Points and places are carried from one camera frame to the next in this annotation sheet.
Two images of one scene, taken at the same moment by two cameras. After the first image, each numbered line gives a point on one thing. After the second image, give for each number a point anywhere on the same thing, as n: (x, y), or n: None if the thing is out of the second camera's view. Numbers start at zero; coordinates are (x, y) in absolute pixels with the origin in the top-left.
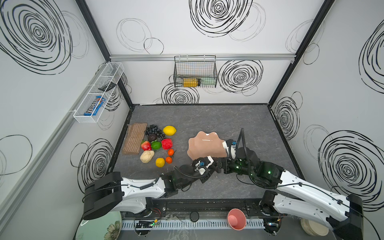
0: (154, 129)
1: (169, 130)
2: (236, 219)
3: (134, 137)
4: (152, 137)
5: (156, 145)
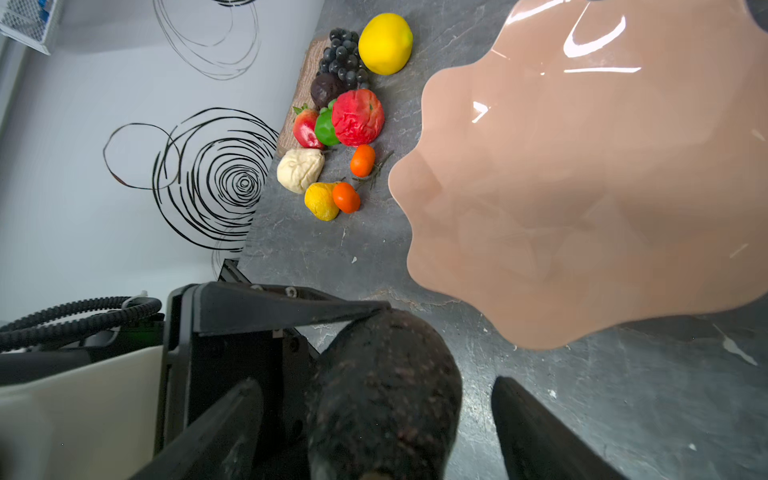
0: (342, 58)
1: (386, 43)
2: None
3: (304, 96)
4: (326, 88)
5: (324, 126)
